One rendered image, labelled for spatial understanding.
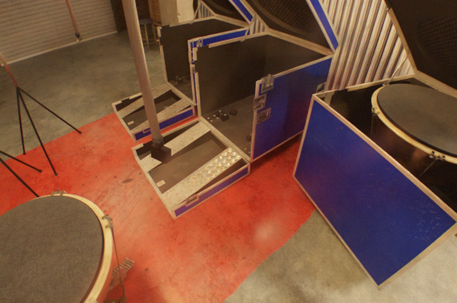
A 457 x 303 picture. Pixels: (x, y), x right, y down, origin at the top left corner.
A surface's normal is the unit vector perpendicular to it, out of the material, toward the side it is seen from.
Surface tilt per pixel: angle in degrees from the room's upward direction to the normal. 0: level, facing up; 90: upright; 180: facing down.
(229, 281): 0
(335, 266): 0
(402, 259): 90
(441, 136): 0
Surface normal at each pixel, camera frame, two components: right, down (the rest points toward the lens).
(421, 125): 0.00, -0.78
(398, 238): -0.93, 0.23
